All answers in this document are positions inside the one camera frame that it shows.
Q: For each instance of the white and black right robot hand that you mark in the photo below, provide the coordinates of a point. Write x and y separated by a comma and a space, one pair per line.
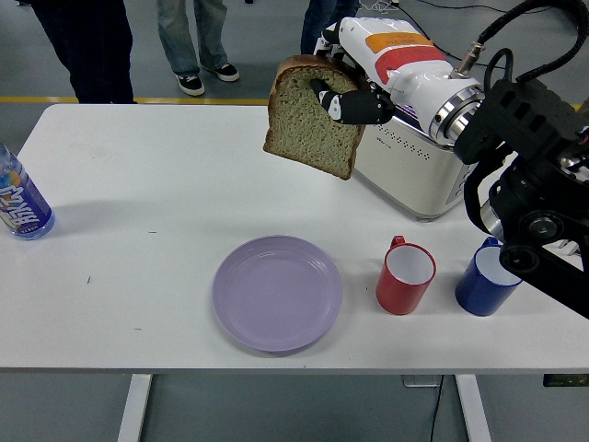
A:
414, 69

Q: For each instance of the brown-crusted bread slice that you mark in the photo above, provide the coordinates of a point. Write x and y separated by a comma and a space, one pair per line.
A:
303, 124

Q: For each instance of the blue-labelled water bottle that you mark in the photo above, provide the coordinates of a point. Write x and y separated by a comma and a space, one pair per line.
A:
23, 202

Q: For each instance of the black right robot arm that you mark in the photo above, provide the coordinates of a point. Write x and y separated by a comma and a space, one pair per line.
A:
529, 152

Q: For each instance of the purple plate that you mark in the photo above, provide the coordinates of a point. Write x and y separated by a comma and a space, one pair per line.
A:
276, 294

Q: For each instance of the cream and chrome toaster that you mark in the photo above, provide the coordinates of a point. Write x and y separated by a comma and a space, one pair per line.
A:
405, 170

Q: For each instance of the red enamel mug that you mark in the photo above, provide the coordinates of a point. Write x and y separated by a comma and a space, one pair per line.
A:
396, 294

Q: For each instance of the person in light jeans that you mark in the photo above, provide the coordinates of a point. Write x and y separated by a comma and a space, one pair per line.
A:
184, 37

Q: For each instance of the blue enamel mug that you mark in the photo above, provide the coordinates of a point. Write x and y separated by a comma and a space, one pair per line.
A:
476, 294

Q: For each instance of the grey under-table control box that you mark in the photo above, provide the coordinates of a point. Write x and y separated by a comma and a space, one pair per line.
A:
421, 380

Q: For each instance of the person in dark trousers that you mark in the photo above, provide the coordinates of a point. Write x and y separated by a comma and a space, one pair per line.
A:
96, 46

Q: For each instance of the white table leg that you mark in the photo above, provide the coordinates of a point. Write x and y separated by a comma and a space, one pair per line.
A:
474, 410
134, 410

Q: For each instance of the black table control panel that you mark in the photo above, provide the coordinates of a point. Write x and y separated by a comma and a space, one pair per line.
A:
566, 380

